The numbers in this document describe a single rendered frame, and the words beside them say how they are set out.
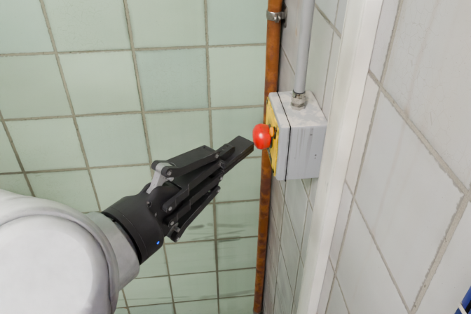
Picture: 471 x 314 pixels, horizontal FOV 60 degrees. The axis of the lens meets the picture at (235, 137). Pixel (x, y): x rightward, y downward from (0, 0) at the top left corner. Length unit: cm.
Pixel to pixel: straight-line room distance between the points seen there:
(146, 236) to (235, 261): 88
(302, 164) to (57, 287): 44
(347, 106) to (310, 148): 14
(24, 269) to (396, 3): 34
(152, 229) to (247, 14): 52
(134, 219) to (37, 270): 24
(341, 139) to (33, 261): 36
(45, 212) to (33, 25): 68
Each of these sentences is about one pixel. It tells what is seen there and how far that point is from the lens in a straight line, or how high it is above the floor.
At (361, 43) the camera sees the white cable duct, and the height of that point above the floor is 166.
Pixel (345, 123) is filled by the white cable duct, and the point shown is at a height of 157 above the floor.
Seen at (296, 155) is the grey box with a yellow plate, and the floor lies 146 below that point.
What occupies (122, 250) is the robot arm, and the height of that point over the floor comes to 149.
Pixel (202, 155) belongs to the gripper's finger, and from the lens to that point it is 52.
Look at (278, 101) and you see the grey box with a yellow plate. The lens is 61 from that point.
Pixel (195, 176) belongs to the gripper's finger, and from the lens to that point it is 52.
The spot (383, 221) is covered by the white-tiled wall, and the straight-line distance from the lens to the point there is 45.
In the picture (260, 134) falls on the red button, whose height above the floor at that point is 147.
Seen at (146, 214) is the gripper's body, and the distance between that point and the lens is 47.
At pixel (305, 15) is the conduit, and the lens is 54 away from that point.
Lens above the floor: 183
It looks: 36 degrees down
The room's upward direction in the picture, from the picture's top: straight up
